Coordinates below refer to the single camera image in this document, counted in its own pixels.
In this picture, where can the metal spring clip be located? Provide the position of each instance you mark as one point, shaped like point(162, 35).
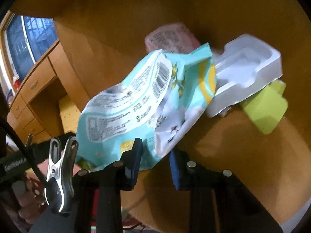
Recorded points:
point(58, 174)
point(29, 139)

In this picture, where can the window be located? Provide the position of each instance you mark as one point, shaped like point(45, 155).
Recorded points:
point(26, 46)

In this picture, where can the red patterned cloth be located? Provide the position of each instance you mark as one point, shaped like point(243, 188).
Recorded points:
point(36, 189)

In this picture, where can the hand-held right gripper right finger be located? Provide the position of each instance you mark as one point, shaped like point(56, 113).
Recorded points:
point(175, 172)

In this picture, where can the teal snack bag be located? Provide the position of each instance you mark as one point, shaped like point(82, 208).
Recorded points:
point(136, 97)

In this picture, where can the person's left hand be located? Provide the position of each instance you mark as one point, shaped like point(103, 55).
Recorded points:
point(24, 212)

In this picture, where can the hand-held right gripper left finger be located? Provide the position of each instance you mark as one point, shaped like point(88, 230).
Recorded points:
point(134, 161)

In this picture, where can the green and white box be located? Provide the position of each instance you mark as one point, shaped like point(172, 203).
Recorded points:
point(264, 109)

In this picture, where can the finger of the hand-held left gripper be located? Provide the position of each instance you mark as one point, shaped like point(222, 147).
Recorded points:
point(66, 135)

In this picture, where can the wooden desk with drawers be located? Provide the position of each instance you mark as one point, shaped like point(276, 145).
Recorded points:
point(36, 82)

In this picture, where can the yellow patterned mat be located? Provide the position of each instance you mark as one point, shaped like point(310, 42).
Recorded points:
point(69, 116)

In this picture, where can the white plastic bag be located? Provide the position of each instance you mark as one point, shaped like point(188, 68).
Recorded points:
point(170, 36)

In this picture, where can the white plastic tray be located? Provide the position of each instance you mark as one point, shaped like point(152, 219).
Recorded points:
point(243, 72)

